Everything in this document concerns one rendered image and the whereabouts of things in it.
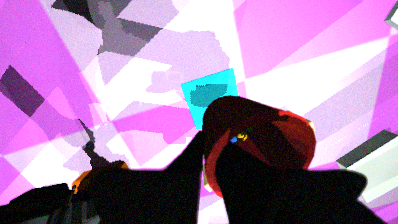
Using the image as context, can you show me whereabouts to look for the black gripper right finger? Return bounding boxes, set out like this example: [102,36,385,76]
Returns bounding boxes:
[215,141,368,224]

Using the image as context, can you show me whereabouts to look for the green marble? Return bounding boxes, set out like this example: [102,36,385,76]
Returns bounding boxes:
[244,126,254,133]

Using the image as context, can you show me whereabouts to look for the beige flat bar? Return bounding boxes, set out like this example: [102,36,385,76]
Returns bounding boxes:
[203,110,316,192]

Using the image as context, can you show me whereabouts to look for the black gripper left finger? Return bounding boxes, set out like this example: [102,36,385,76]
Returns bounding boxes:
[88,130,205,224]

